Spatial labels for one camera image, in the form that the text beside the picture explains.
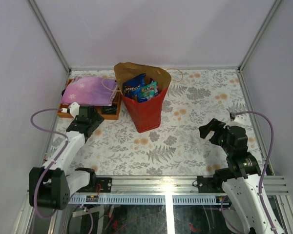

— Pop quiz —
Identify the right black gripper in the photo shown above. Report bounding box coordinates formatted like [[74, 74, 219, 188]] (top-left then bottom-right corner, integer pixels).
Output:
[[198, 118, 232, 155]]

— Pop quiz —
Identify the red paper bag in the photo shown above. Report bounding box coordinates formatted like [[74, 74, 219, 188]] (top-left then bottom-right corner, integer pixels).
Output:
[[102, 62, 172, 133]]

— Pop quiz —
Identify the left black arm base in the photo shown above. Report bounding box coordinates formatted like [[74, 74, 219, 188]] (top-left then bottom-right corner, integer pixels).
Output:
[[89, 177, 112, 194]]

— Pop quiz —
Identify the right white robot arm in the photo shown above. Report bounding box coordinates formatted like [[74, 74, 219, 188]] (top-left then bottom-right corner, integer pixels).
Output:
[[199, 118, 285, 234]]

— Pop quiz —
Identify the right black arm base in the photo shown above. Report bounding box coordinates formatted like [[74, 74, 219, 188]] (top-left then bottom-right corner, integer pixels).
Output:
[[192, 175, 224, 194]]

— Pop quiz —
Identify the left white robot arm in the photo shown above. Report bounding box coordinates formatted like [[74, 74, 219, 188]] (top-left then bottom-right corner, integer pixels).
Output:
[[29, 102, 104, 210]]

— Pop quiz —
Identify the blue Doritos chip bag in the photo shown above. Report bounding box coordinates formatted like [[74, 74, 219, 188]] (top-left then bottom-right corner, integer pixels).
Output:
[[123, 74, 146, 102]]

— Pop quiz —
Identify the wooden compartment tray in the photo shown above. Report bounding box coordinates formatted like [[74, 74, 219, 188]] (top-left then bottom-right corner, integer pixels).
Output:
[[59, 76, 122, 120]]

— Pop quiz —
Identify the dark patterned cloth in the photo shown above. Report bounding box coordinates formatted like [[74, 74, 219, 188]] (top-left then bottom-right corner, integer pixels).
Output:
[[101, 104, 118, 115]]

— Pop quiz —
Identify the purple star cloth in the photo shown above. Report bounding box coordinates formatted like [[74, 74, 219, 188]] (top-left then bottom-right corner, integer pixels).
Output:
[[61, 77, 118, 106]]

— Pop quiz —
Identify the teal snack packet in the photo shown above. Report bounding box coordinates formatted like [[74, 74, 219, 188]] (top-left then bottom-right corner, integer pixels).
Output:
[[138, 81, 158, 103]]

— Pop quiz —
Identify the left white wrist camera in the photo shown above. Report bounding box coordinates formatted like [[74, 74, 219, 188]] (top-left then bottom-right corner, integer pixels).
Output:
[[58, 102, 80, 118]]

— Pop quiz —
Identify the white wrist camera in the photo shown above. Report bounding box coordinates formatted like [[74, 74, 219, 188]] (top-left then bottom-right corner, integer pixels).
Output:
[[58, 102, 80, 118], [225, 112, 245, 128]]

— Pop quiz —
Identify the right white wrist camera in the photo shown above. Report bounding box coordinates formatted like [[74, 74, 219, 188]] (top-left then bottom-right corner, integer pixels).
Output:
[[225, 112, 245, 128]]

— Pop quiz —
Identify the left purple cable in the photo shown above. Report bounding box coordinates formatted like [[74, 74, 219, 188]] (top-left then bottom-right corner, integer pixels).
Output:
[[30, 108, 69, 220]]

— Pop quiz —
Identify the purple cable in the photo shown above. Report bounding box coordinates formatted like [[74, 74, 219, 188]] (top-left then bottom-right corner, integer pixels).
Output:
[[239, 111, 281, 234], [30, 108, 69, 220]]

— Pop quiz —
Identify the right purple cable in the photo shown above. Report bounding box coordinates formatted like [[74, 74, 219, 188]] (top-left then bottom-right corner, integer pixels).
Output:
[[239, 111, 281, 234]]

